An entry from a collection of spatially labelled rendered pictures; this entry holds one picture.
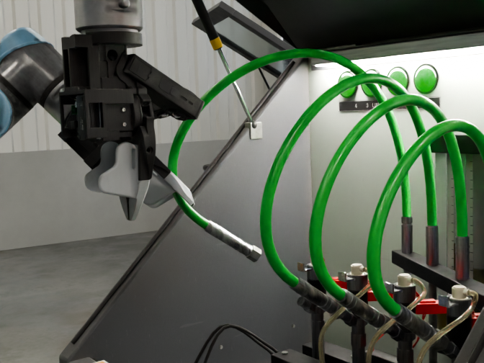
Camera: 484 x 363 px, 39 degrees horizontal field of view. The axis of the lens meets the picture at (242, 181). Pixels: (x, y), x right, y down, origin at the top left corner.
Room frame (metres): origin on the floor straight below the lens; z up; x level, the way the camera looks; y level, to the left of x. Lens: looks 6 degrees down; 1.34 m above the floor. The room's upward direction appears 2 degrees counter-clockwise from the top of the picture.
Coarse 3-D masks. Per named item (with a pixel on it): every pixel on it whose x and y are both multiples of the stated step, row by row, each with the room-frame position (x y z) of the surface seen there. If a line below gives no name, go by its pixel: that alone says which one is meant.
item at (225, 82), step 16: (304, 48) 1.03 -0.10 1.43; (256, 64) 1.01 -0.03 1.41; (352, 64) 1.05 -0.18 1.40; (224, 80) 1.00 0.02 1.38; (208, 96) 0.99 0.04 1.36; (384, 96) 1.06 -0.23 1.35; (176, 144) 0.98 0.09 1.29; (400, 144) 1.06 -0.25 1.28; (176, 160) 0.98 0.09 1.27; (176, 192) 0.98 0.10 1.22; (192, 208) 0.99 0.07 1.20
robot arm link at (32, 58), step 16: (16, 32) 1.00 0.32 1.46; (32, 32) 1.01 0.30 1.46; (0, 48) 1.00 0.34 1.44; (16, 48) 0.99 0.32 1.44; (32, 48) 0.99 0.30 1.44; (48, 48) 1.01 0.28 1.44; (0, 64) 1.01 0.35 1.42; (16, 64) 0.99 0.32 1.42; (32, 64) 0.99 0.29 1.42; (48, 64) 0.99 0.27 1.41; (16, 80) 0.98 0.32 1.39; (32, 80) 0.98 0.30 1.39; (48, 80) 0.98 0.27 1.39; (32, 96) 1.00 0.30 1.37
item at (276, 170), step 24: (336, 96) 0.87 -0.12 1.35; (288, 144) 0.81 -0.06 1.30; (432, 168) 0.98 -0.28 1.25; (264, 192) 0.80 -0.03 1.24; (432, 192) 0.98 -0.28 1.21; (264, 216) 0.79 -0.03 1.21; (432, 216) 0.98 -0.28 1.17; (264, 240) 0.79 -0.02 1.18; (432, 240) 0.98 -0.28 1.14; (432, 264) 0.98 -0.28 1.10; (312, 288) 0.83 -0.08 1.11
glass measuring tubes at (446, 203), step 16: (432, 144) 1.08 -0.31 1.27; (464, 144) 1.03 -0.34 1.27; (448, 160) 1.09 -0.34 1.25; (464, 160) 1.05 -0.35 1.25; (480, 160) 1.02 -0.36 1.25; (448, 176) 1.09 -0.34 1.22; (480, 176) 1.02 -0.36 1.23; (448, 192) 1.09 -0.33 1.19; (480, 192) 1.02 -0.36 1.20; (448, 208) 1.09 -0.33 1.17; (480, 208) 1.02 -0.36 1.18; (448, 224) 1.09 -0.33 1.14; (480, 224) 1.02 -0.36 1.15; (448, 240) 1.09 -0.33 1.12; (480, 240) 1.02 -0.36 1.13; (448, 256) 1.09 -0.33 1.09; (480, 256) 1.02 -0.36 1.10; (480, 272) 1.02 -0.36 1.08
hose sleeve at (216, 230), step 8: (208, 224) 0.99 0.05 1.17; (216, 224) 0.99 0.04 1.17; (208, 232) 0.99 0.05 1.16; (216, 232) 0.99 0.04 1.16; (224, 232) 0.99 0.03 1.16; (224, 240) 0.99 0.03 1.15; (232, 240) 0.99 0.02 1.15; (240, 240) 1.00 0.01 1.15; (240, 248) 1.00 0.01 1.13; (248, 248) 1.00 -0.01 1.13
